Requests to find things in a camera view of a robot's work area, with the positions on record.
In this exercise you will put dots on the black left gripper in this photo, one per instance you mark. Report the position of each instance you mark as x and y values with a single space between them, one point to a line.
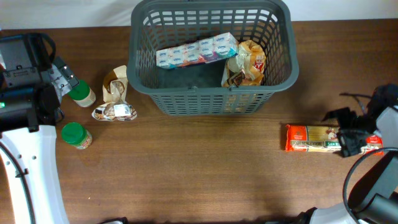
63 78

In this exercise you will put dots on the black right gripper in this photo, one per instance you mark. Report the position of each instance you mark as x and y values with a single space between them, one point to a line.
351 145

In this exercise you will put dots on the San Remo spaghetti packet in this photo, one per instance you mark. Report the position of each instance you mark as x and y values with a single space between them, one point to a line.
322 139

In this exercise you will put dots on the orange brown snack bag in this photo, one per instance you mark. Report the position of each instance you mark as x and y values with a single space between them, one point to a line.
247 68

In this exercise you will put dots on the grey plastic laundry basket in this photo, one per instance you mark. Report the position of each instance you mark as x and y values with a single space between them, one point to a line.
196 90

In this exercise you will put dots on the Kleenex tissue multipack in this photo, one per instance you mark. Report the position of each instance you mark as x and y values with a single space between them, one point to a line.
208 50

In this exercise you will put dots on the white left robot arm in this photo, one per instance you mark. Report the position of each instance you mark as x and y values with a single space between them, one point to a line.
33 82

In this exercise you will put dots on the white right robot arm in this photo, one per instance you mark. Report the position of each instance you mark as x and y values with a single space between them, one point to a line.
373 199

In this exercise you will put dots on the green lid jar cream contents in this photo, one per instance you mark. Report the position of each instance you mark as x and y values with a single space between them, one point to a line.
82 94

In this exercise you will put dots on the green lid jar labelled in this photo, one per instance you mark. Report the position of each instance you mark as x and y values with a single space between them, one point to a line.
76 135

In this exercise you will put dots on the crumpled brown paper snack bag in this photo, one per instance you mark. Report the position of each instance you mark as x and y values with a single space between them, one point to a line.
115 107

